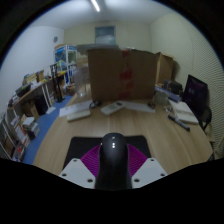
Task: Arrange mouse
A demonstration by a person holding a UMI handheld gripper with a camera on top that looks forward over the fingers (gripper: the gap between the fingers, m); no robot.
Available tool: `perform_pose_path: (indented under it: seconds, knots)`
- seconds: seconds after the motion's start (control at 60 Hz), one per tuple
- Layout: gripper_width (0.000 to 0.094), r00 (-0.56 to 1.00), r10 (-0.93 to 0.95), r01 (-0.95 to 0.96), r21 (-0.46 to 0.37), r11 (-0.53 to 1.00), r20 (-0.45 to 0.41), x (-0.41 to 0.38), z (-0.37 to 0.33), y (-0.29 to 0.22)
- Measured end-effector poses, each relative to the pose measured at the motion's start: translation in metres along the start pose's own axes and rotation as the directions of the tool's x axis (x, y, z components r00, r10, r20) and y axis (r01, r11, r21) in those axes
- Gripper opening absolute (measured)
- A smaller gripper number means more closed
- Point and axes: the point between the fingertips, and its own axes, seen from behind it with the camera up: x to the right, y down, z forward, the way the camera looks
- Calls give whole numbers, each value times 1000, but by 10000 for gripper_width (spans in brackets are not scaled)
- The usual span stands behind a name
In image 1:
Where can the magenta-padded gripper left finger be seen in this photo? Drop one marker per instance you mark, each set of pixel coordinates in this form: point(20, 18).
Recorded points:
point(78, 173)

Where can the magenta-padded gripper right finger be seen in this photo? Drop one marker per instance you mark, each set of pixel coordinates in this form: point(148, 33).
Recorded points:
point(148, 171)

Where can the black computer mouse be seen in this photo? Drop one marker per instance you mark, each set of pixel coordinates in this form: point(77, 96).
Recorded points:
point(113, 163)

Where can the black mouse pad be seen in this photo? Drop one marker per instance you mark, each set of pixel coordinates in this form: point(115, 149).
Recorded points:
point(80, 146)

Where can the white flat remote control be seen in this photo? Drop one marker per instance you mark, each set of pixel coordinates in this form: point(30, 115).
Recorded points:
point(78, 115)

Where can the black marker pen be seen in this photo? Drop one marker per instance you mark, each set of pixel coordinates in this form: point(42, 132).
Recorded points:
point(179, 122)

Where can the white paper sheet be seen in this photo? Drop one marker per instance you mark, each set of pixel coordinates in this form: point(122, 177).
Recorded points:
point(138, 106)
point(73, 108)

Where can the small black clip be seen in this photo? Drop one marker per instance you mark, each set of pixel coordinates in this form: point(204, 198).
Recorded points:
point(151, 105)

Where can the small black round object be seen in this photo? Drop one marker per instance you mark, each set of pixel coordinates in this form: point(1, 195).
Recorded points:
point(95, 104)

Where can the cluttered shelf unit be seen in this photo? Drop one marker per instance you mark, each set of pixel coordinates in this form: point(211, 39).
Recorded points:
point(23, 123)

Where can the clear plastic cup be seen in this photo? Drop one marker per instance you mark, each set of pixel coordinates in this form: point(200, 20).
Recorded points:
point(161, 98)

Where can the blue book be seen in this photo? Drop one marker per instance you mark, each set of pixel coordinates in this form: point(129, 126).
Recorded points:
point(173, 95)

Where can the black floor stand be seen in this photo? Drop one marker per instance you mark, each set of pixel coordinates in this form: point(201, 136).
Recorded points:
point(58, 90)

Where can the dark backpack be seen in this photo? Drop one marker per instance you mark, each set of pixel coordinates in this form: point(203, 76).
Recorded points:
point(173, 86)

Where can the black office chair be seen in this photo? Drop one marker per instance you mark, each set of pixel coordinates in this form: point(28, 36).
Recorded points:
point(196, 96)

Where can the clear plastic pitcher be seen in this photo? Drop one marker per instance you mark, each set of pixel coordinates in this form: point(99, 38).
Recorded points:
point(81, 81)

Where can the large brown cardboard box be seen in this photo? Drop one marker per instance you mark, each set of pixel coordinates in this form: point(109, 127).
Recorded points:
point(121, 75)

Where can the open brown cardboard box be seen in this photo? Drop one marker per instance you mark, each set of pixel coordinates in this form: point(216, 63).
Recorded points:
point(165, 68)

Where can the blue glass display cabinet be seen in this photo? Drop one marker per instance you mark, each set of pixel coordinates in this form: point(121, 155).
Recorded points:
point(65, 58)

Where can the ceiling light tube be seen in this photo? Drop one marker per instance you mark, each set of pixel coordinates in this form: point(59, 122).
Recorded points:
point(95, 5)

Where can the round wall clock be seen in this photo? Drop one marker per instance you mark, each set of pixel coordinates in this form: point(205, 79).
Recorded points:
point(55, 39)

